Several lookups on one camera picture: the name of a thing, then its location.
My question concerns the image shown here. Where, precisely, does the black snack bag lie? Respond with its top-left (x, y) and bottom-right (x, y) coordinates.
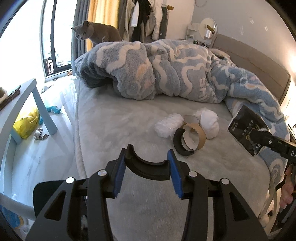
top-left (228, 105), bottom-right (270, 156)

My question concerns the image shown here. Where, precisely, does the white cloth ball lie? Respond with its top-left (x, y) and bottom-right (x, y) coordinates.
top-left (194, 108), bottom-right (220, 140)

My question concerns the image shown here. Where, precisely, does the brown cardboard tape roll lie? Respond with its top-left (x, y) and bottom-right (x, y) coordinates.
top-left (182, 123), bottom-right (206, 151)

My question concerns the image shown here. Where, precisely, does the black curved plastic ring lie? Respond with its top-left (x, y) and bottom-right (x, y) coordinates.
top-left (172, 127), bottom-right (195, 157)

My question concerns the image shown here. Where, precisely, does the white bubble wrap piece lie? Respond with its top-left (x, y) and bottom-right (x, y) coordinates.
top-left (154, 113), bottom-right (184, 138)

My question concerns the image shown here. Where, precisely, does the person's right hand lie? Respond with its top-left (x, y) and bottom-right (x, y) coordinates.
top-left (280, 165), bottom-right (295, 209)

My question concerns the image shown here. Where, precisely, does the grey upholstered headboard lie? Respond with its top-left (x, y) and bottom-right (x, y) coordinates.
top-left (211, 34), bottom-right (292, 103)

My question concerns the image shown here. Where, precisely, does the grey bed sheet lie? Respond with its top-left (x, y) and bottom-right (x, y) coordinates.
top-left (74, 79), bottom-right (270, 240)

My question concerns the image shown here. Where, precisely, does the yellow plastic bag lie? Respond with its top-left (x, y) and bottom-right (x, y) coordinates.
top-left (13, 108), bottom-right (40, 140)

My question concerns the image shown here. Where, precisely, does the teal toy on floor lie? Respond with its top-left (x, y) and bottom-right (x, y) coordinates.
top-left (39, 106), bottom-right (61, 126)

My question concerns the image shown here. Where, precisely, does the white dressing table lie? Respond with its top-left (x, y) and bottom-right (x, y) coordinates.
top-left (186, 23), bottom-right (212, 48)

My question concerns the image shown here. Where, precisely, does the round vanity mirror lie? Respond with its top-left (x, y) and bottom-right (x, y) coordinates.
top-left (198, 18), bottom-right (217, 40)

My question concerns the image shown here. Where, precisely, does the light blue side table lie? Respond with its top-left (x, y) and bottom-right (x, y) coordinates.
top-left (0, 78), bottom-right (58, 214)

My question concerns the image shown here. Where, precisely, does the blue white fleece blanket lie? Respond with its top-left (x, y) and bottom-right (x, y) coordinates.
top-left (75, 40), bottom-right (290, 177)

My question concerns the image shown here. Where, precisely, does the grey curtain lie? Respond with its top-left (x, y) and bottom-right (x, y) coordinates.
top-left (71, 0), bottom-right (90, 76)

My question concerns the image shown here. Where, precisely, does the hanging clothes rack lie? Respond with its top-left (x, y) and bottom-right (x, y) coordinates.
top-left (118, 1), bottom-right (174, 43)

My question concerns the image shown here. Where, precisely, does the black framed window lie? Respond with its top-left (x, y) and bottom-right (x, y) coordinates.
top-left (40, 1), bottom-right (76, 79)

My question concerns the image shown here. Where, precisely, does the grey cat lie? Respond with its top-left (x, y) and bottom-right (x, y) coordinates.
top-left (71, 21), bottom-right (122, 46)

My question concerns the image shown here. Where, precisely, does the yellow curtain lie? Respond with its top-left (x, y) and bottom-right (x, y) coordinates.
top-left (86, 1), bottom-right (119, 51)

